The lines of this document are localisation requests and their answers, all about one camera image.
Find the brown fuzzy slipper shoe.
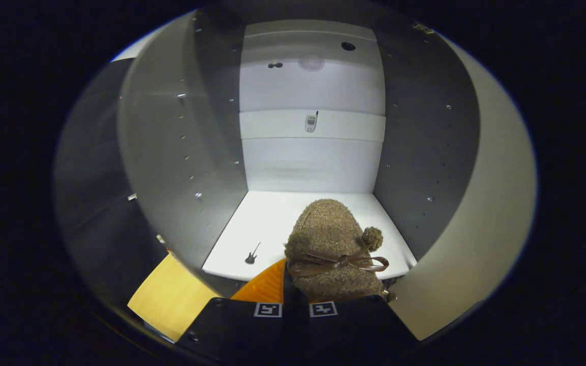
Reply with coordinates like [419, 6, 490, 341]
[284, 198, 390, 303]

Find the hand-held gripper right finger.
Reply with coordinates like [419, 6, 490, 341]
[296, 294, 423, 359]

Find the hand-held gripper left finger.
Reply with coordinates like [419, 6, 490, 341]
[175, 257, 296, 364]

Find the grey shoe cabinet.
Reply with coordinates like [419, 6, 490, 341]
[118, 10, 482, 301]

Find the grey shoe cabinet door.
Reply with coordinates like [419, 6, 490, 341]
[389, 36, 538, 342]

